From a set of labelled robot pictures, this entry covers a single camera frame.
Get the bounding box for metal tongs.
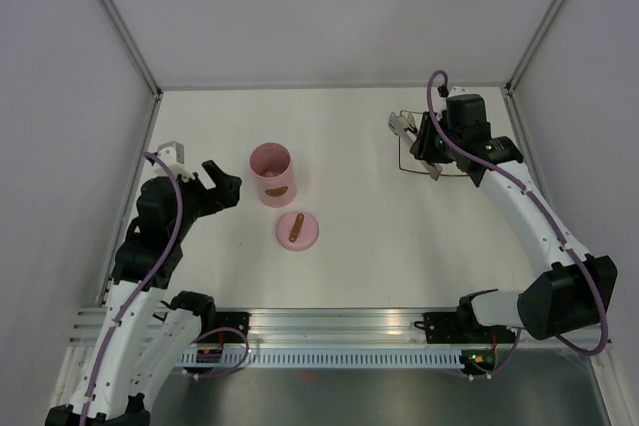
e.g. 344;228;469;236
388;112;442;181

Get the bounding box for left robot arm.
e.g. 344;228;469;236
45;153;242;425

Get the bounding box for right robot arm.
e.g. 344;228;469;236
404;94;617;341

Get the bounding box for pink cylindrical lunch box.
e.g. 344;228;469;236
249;143;297;208

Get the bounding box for pink lunch box lid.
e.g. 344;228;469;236
276;211;320;252

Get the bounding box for white square plate black rim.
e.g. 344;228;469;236
398;109;466;178

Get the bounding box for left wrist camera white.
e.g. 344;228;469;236
155;141;195;182

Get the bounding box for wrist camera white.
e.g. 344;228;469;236
155;141;195;182
436;85;468;99

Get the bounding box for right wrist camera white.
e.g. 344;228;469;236
436;85;468;99

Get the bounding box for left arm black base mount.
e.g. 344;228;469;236
211;311;251;345

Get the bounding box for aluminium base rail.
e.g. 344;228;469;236
68;307;600;349

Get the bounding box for white slotted cable duct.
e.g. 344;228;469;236
176;348;463;370

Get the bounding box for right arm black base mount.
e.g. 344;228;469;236
412;311;467;345

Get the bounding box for right aluminium frame post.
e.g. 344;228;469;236
505;0;567;96

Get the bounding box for aluminium frame post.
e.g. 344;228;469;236
505;0;567;96
69;0;164;98

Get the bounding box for left aluminium frame post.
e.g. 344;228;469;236
69;0;164;98

